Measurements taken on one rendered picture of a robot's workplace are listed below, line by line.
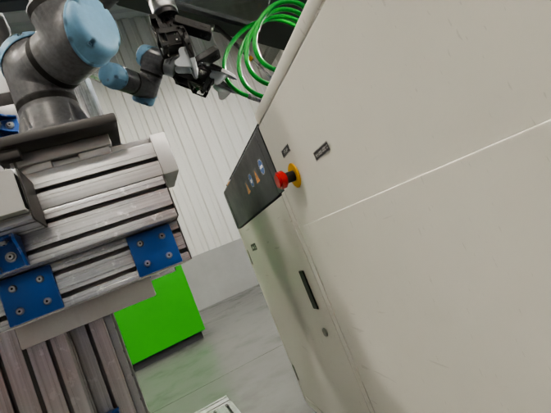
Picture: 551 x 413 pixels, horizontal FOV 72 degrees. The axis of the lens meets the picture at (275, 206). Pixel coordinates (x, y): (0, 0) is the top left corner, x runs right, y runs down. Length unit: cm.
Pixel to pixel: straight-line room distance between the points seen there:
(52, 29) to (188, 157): 725
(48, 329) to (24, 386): 14
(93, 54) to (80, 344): 64
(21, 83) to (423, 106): 75
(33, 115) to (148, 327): 358
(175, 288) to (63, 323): 347
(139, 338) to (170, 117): 520
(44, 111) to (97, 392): 63
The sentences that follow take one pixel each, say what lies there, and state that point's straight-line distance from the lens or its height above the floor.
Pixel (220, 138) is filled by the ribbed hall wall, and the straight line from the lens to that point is 831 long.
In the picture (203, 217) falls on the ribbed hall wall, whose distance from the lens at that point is 776.
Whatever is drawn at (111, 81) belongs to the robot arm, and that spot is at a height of 132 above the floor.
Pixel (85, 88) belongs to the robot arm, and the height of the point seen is 146.
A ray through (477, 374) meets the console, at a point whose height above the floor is 46.
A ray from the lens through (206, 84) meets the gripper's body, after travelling 133.
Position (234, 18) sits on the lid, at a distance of 180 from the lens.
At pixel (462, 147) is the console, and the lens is 40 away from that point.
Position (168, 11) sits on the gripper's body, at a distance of 126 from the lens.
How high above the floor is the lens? 69
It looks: 5 degrees up
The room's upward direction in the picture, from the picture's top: 22 degrees counter-clockwise
